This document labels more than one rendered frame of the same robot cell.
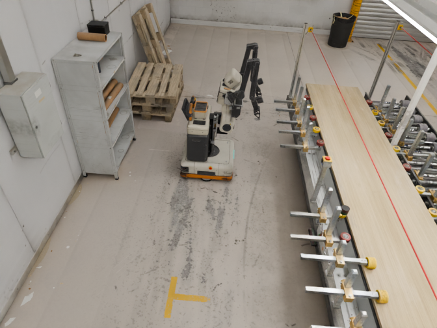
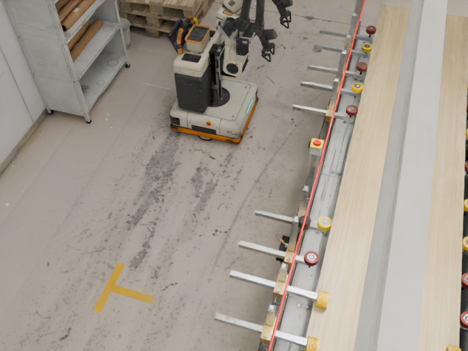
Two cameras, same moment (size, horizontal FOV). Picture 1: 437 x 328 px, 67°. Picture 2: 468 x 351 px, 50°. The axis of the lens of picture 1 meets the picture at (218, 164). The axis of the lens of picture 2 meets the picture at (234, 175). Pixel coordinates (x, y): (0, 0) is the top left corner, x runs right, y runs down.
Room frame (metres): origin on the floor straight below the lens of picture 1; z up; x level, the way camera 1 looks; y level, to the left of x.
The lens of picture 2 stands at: (0.16, -1.04, 3.34)
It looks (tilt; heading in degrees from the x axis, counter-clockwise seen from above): 50 degrees down; 17
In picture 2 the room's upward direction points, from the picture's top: 1 degrees counter-clockwise
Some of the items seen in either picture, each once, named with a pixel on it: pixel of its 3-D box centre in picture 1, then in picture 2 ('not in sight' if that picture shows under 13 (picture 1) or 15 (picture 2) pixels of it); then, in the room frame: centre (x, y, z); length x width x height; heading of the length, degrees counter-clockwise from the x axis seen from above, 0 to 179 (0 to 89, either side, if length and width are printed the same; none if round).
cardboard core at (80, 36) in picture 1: (92, 36); not in sight; (3.61, 1.47, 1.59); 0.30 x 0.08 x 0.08; 89
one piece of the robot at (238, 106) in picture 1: (235, 103); (246, 34); (3.42, -0.15, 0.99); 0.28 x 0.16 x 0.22; 179
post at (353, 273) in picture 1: (343, 291); (269, 328); (1.19, -0.89, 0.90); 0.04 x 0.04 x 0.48; 89
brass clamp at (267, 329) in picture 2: (346, 290); (268, 328); (1.17, -0.89, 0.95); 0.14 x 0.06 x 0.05; 179
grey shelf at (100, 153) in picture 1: (102, 107); (71, 21); (3.50, 1.47, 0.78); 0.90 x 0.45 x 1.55; 179
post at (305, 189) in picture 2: (322, 208); (301, 212); (1.94, -0.90, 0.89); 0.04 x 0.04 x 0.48; 89
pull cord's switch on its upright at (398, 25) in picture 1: (383, 65); not in sight; (4.23, -2.06, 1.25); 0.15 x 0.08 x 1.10; 179
